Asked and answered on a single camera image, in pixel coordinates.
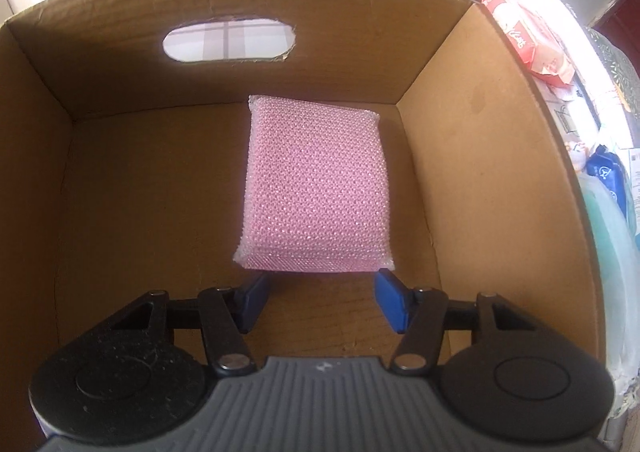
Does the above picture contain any white plastic shopping bag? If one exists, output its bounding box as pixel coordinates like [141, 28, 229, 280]
[577, 172, 639, 418]

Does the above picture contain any pink mesh sponge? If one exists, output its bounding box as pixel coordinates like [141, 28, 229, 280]
[233, 96, 395, 273]

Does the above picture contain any red pink wet wipes pack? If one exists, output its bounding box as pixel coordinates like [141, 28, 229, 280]
[480, 0, 576, 88]

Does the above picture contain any blue teal wet wipes pack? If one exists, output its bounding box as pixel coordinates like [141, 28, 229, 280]
[586, 144, 627, 216]

